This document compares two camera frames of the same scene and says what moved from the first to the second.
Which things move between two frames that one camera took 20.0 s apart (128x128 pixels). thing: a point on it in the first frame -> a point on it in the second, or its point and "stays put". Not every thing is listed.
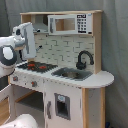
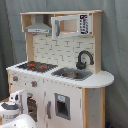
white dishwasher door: x=63 y=105 stays put
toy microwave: x=70 y=24 stays put
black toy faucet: x=82 y=65 stays put
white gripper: x=27 y=32 -> x=20 y=98
